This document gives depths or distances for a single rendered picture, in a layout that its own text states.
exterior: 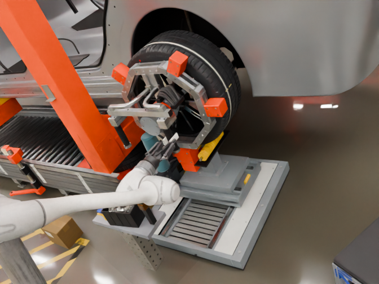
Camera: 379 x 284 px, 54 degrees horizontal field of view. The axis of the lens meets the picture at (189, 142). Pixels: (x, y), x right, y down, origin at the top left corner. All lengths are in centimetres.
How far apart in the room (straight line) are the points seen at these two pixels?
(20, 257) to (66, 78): 102
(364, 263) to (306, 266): 48
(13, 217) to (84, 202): 26
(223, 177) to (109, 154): 74
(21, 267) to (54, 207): 29
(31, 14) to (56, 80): 34
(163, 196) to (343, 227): 117
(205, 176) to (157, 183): 102
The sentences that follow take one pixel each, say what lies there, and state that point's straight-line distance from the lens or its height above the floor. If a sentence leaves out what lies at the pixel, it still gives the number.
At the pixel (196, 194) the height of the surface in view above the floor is 15.
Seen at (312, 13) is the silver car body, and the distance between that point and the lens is 175.
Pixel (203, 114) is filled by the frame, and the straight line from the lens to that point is 192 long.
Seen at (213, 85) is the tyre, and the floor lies 95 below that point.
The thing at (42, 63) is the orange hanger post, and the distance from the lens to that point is 208.
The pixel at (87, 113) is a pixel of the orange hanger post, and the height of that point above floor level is 94.
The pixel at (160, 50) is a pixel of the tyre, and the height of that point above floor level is 116.
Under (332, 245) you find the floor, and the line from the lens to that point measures 222.
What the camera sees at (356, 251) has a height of 34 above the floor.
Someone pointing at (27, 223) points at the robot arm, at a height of 112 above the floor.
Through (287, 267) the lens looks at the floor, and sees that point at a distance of 217.
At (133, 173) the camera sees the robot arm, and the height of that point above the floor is 88.
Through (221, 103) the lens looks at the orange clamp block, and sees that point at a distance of 185.
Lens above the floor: 178
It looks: 33 degrees down
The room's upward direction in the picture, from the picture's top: 23 degrees counter-clockwise
